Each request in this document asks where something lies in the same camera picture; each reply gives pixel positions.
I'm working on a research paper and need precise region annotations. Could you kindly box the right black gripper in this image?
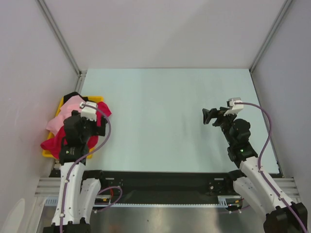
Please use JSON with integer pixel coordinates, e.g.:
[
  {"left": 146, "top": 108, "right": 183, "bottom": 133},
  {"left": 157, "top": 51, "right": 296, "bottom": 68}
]
[{"left": 202, "top": 107, "right": 237, "bottom": 146}]

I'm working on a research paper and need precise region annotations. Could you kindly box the pink t shirt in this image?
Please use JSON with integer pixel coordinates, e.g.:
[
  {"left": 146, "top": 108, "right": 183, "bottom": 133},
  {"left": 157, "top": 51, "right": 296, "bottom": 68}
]
[{"left": 46, "top": 95, "right": 85, "bottom": 135}]

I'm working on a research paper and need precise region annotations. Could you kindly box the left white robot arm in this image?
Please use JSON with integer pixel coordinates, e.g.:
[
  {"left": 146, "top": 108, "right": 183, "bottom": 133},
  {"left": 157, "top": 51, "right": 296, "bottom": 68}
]
[{"left": 43, "top": 107, "right": 107, "bottom": 233}]

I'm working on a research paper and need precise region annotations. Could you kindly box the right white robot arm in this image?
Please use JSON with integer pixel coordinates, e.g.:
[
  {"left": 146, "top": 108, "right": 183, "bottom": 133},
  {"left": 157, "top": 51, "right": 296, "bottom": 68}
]
[{"left": 202, "top": 107, "right": 308, "bottom": 233}]

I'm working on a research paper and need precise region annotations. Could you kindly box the yellow plastic tray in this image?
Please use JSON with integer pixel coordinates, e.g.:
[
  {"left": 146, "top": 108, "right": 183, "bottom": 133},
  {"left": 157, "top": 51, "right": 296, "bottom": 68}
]
[{"left": 40, "top": 92, "right": 112, "bottom": 159}]

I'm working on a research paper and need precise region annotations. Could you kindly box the black t shirt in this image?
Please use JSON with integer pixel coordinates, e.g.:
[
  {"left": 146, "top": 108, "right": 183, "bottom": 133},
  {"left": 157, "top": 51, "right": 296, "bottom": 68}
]
[{"left": 63, "top": 92, "right": 89, "bottom": 104}]

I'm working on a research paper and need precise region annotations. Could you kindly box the magenta t shirt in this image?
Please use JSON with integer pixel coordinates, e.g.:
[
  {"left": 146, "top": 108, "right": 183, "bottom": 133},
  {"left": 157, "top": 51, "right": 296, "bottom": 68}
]
[{"left": 40, "top": 101, "right": 111, "bottom": 160}]

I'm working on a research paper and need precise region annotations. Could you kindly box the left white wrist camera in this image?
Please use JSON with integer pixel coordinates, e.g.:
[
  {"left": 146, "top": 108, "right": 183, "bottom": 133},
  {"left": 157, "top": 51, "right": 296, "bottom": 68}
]
[{"left": 79, "top": 101, "right": 98, "bottom": 121}]

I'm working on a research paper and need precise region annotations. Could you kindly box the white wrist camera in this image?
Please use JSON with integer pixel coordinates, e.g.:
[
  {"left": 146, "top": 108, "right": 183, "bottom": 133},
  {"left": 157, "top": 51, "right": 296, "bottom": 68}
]
[
  {"left": 224, "top": 98, "right": 244, "bottom": 116},
  {"left": 79, "top": 101, "right": 98, "bottom": 121}
]

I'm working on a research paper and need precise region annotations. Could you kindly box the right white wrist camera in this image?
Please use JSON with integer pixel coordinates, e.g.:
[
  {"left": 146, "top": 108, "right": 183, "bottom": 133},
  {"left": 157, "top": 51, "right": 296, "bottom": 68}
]
[{"left": 224, "top": 98, "right": 244, "bottom": 116}]

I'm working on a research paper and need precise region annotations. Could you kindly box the left aluminium corner post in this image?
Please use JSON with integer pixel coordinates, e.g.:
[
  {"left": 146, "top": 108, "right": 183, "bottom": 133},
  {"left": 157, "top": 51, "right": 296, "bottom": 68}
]
[{"left": 35, "top": 0, "right": 81, "bottom": 75}]

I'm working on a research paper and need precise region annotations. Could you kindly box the aluminium corner post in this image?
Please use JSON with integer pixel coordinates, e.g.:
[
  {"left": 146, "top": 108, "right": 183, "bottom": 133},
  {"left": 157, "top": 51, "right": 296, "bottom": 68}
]
[
  {"left": 249, "top": 0, "right": 295, "bottom": 74},
  {"left": 35, "top": 0, "right": 81, "bottom": 75}
]

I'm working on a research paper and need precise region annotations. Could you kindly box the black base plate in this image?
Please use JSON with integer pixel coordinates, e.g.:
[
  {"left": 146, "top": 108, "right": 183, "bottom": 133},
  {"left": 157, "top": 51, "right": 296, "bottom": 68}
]
[{"left": 82, "top": 170, "right": 255, "bottom": 205}]

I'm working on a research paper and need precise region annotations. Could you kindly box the right aluminium corner post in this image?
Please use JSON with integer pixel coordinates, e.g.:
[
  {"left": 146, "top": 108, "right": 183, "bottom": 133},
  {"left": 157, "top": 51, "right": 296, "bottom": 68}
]
[{"left": 249, "top": 0, "right": 295, "bottom": 74}]

